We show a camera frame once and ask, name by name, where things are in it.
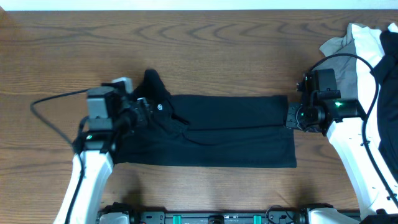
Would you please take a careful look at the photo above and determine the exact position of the black polo shirt with logo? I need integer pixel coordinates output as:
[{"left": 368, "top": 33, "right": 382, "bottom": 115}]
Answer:
[{"left": 113, "top": 70, "right": 297, "bottom": 168}]

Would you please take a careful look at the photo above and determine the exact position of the white garment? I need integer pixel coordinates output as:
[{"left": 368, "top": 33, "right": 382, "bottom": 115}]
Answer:
[{"left": 349, "top": 24, "right": 385, "bottom": 144}]

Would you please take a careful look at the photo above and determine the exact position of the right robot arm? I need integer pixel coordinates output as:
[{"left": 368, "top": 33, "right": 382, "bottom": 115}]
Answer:
[{"left": 285, "top": 69, "right": 397, "bottom": 223}]

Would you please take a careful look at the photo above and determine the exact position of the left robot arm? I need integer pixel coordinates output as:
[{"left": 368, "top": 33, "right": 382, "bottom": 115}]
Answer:
[{"left": 54, "top": 90, "right": 152, "bottom": 223}]

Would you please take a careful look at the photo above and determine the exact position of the grey garment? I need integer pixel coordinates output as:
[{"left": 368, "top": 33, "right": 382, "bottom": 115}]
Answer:
[{"left": 317, "top": 36, "right": 358, "bottom": 99}]

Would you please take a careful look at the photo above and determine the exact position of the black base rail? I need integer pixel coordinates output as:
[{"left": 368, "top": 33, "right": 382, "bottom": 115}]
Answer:
[{"left": 95, "top": 202, "right": 317, "bottom": 224}]

